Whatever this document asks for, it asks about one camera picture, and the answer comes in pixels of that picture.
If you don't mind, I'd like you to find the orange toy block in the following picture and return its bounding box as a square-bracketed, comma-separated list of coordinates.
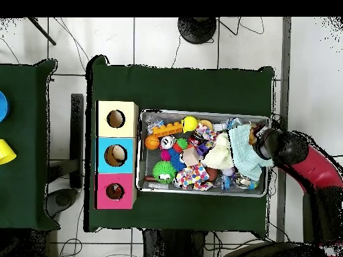
[151, 120, 184, 138]

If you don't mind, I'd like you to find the mint green cloth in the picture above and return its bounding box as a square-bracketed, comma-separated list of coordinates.
[227, 124, 274, 183]

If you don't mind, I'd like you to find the dark green side tablecloth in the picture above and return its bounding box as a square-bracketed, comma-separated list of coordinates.
[0, 58, 60, 231]

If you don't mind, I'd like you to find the beige cardboard block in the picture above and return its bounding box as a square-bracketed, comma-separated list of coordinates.
[182, 146, 200, 167]

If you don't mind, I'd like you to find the black rod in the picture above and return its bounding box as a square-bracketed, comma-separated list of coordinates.
[27, 17, 57, 46]

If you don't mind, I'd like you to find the yellow cup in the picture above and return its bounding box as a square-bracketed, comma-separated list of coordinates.
[0, 139, 17, 166]

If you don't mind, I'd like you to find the black upright panel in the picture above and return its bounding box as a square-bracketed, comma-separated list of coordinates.
[69, 93, 84, 189]

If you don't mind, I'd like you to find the silver mesh bin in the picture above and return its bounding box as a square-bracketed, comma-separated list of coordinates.
[135, 108, 271, 198]

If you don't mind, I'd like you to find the cream white cloth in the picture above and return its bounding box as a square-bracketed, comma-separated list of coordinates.
[200, 133, 235, 170]

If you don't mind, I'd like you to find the polka dot cloth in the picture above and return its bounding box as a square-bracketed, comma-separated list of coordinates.
[173, 162, 214, 191]

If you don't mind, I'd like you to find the orange toy basketball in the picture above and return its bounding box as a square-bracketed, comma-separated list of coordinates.
[144, 135, 161, 151]

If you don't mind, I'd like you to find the green spiky ball toy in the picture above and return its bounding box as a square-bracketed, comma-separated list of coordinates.
[151, 160, 178, 185]

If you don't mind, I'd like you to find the black round stand base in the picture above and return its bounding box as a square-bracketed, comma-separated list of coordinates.
[177, 17, 217, 45]

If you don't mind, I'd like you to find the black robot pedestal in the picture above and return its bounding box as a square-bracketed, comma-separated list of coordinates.
[141, 228, 210, 257]

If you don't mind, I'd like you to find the yellow ball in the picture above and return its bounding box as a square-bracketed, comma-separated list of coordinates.
[181, 115, 199, 134]

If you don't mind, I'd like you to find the blue cup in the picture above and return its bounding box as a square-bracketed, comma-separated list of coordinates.
[0, 90, 11, 123]

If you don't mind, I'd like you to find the wooden three-hole box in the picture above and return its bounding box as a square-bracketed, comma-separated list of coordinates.
[95, 100, 139, 210]

